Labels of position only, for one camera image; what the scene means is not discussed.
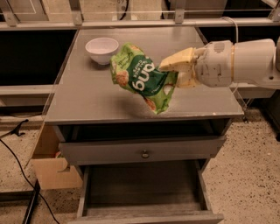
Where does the round metal drawer knob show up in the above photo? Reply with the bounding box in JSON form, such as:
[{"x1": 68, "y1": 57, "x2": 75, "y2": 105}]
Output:
[{"x1": 142, "y1": 150, "x2": 150, "y2": 158}]

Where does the green rice chip bag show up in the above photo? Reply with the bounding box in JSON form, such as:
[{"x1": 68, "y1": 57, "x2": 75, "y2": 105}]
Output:
[{"x1": 110, "y1": 43, "x2": 178, "y2": 115}]

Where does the white ceramic bowl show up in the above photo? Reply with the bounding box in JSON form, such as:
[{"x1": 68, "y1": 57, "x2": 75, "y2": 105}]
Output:
[{"x1": 85, "y1": 38, "x2": 119, "y2": 65}]

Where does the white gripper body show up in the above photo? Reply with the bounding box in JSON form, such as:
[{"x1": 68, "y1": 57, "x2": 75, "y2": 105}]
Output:
[{"x1": 194, "y1": 40, "x2": 233, "y2": 88}]

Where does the grey wooden drawer cabinet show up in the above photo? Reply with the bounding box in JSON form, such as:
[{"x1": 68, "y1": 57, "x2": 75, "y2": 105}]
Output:
[{"x1": 44, "y1": 26, "x2": 245, "y2": 224}]

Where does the black floor cable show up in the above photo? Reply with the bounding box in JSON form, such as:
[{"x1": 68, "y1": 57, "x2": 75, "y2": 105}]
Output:
[{"x1": 0, "y1": 118, "x2": 61, "y2": 224}]

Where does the grey open middle drawer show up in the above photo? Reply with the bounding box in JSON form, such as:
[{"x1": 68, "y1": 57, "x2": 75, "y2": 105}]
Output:
[{"x1": 67, "y1": 160, "x2": 224, "y2": 224}]

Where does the white hanging cable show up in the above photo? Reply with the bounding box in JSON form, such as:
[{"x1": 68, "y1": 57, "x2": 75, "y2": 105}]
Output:
[{"x1": 220, "y1": 16, "x2": 240, "y2": 95}]

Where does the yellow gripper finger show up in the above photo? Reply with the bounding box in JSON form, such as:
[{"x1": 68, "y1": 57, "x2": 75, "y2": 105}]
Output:
[
  {"x1": 177, "y1": 72, "x2": 200, "y2": 88},
  {"x1": 158, "y1": 47, "x2": 195, "y2": 73}
]

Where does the grey top drawer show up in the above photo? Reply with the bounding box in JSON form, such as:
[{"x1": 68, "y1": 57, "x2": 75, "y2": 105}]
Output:
[{"x1": 59, "y1": 136, "x2": 226, "y2": 165}]

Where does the metal rail frame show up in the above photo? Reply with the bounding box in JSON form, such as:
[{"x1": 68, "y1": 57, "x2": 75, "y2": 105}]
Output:
[{"x1": 0, "y1": 0, "x2": 280, "y2": 100}]

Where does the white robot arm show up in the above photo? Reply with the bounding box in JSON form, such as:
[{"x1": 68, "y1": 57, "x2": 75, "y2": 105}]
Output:
[{"x1": 159, "y1": 38, "x2": 280, "y2": 89}]

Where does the black bar on floor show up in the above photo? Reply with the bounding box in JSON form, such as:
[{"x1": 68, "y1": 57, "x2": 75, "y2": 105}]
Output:
[{"x1": 22, "y1": 181, "x2": 40, "y2": 224}]

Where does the cardboard box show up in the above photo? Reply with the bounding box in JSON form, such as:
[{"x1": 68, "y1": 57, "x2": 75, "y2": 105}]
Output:
[{"x1": 31, "y1": 124, "x2": 82, "y2": 190}]

